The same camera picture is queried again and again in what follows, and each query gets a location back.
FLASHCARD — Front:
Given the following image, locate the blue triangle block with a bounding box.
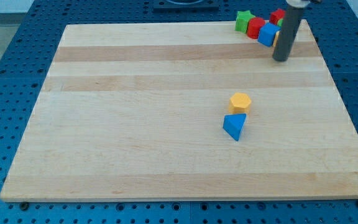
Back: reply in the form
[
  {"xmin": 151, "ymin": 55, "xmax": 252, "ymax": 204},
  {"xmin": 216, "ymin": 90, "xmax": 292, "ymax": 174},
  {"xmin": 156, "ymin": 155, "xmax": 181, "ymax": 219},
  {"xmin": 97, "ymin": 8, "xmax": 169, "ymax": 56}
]
[{"xmin": 223, "ymin": 113, "xmax": 247, "ymax": 141}]

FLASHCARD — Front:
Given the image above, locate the yellow hexagon block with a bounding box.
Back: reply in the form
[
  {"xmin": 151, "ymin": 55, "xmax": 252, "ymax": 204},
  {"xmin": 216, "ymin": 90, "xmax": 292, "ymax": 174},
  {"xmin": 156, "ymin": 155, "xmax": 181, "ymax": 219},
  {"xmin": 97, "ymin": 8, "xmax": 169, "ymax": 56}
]
[{"xmin": 228, "ymin": 92, "xmax": 252, "ymax": 114}]

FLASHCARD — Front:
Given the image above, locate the wooden board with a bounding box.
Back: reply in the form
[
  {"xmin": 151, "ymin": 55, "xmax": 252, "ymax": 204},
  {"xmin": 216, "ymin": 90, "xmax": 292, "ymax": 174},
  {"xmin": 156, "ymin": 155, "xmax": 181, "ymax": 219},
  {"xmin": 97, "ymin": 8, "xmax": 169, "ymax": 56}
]
[{"xmin": 0, "ymin": 21, "xmax": 358, "ymax": 202}]

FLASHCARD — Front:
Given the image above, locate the green star block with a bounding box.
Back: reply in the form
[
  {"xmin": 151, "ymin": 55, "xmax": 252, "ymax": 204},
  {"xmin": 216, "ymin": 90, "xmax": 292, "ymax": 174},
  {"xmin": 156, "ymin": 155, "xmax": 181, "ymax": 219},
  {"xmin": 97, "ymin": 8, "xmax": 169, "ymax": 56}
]
[{"xmin": 234, "ymin": 11, "xmax": 255, "ymax": 34}]

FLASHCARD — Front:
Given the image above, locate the red cylinder block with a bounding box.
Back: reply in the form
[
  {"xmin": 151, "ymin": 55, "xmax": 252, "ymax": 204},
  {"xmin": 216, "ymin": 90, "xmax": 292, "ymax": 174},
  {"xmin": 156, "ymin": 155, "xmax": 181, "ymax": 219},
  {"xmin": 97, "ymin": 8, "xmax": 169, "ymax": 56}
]
[{"xmin": 247, "ymin": 17, "xmax": 265, "ymax": 39}]

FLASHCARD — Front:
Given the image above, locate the blue cube block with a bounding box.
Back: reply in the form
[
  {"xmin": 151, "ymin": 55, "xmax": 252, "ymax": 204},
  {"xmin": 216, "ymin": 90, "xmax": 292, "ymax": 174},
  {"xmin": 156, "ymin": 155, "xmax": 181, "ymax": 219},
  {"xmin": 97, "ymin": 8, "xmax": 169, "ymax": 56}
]
[{"xmin": 257, "ymin": 22, "xmax": 280, "ymax": 47}]

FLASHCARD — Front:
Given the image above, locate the yellow block behind rod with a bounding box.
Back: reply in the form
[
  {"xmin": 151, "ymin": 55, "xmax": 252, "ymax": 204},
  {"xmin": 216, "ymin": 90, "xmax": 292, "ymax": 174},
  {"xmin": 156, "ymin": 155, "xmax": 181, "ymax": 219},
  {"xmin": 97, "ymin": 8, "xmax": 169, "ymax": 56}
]
[{"xmin": 272, "ymin": 31, "xmax": 280, "ymax": 47}]

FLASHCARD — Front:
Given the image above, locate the green block behind rod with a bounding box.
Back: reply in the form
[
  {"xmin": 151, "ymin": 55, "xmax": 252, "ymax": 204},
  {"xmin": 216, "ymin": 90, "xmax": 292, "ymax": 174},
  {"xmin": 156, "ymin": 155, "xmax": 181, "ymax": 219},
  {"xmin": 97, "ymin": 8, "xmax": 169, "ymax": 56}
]
[{"xmin": 277, "ymin": 19, "xmax": 283, "ymax": 27}]

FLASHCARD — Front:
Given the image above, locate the red block at back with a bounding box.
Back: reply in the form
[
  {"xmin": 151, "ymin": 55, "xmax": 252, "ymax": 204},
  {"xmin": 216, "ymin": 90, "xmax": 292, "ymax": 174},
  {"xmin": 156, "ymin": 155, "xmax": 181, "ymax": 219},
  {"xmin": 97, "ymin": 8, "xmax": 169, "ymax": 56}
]
[{"xmin": 269, "ymin": 8, "xmax": 285, "ymax": 25}]

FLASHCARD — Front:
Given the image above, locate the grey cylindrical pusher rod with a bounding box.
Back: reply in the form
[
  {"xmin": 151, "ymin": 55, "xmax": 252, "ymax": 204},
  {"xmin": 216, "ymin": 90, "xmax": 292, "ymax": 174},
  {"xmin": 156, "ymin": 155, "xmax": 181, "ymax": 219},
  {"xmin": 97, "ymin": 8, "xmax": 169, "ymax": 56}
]
[{"xmin": 272, "ymin": 0, "xmax": 311, "ymax": 62}]

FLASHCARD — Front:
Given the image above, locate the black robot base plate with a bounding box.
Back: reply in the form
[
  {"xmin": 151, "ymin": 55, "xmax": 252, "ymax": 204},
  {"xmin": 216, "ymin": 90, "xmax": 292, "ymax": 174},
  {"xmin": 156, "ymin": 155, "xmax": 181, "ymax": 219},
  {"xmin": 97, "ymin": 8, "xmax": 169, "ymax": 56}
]
[{"xmin": 152, "ymin": 0, "xmax": 220, "ymax": 12}]

